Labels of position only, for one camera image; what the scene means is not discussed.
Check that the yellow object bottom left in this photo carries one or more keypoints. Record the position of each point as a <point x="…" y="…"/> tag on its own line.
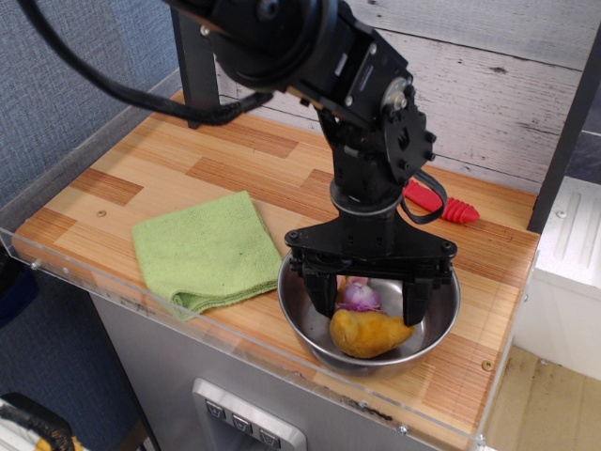
<point x="58" y="443"/>

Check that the dark left frame post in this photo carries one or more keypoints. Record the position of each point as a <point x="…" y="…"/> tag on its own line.
<point x="196" y="64"/>

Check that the steel bowl pan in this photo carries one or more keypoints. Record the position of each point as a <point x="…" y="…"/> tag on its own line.
<point x="312" y="328"/>

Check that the orange plush taco toy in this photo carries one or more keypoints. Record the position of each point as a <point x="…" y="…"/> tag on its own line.
<point x="359" y="326"/>

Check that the dark right frame post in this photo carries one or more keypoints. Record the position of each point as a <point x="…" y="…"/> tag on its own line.
<point x="572" y="127"/>

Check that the dark frame post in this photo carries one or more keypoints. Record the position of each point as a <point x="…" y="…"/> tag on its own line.
<point x="572" y="127"/>
<point x="196" y="64"/>

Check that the green folded cloth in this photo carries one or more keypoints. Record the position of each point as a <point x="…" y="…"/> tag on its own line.
<point x="210" y="255"/>

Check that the clear acrylic front guard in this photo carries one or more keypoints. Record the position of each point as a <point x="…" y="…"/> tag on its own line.
<point x="250" y="351"/>

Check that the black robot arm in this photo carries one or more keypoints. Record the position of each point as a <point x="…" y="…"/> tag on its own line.
<point x="363" y="94"/>

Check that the red handled metal fork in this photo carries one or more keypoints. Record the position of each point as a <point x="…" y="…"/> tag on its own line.
<point x="455" y="211"/>

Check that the silver control panel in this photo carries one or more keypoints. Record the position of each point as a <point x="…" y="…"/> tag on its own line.
<point x="216" y="403"/>

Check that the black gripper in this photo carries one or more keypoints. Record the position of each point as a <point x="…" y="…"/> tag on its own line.
<point x="385" y="247"/>

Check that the white ribbed side appliance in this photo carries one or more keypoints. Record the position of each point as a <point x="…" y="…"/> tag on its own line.
<point x="559" y="319"/>

